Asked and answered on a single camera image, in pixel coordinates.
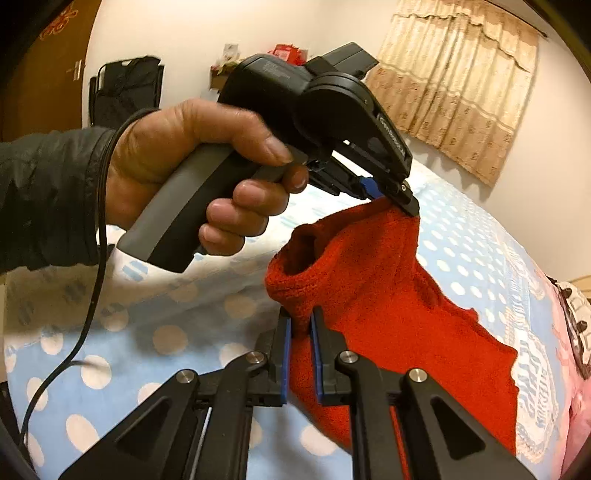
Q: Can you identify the brown wooden door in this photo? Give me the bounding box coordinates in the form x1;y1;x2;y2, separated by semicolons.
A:
1;1;100;142

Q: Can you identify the red knitted sweater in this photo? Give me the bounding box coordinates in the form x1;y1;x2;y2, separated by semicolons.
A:
266;198;518;457

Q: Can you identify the pink blanket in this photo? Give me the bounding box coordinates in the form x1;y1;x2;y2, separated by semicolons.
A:
556;340;591;474

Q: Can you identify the black white patterned pillow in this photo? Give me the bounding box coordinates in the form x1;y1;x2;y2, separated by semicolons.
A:
548;277;590;379

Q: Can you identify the black bag on chair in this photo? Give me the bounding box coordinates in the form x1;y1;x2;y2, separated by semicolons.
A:
88;56;164;129

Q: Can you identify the blue polka dot bedspread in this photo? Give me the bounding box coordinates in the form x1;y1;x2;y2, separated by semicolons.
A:
4;164;570;479

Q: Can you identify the red item on shelf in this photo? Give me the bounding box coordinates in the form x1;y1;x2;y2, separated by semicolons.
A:
270;44;308;66

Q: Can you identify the beige patterned curtain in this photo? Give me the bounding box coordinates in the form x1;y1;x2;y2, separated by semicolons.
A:
367;1;540;186

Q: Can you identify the person's left hand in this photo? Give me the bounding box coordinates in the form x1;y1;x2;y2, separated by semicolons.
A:
105;98;308;256

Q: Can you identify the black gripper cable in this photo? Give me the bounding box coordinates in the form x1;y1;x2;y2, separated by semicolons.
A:
19;107;158;462

